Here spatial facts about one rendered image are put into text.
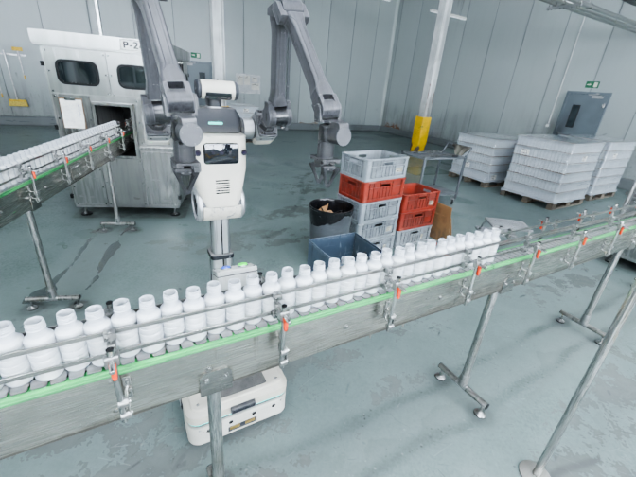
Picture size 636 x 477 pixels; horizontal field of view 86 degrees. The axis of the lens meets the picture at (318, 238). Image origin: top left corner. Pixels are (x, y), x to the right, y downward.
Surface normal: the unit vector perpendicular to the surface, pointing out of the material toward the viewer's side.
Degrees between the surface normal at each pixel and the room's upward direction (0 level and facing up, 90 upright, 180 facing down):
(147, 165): 90
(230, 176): 90
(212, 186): 90
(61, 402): 90
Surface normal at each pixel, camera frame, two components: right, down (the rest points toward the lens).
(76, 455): 0.08, -0.91
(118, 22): 0.48, 0.40
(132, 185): 0.19, 0.42
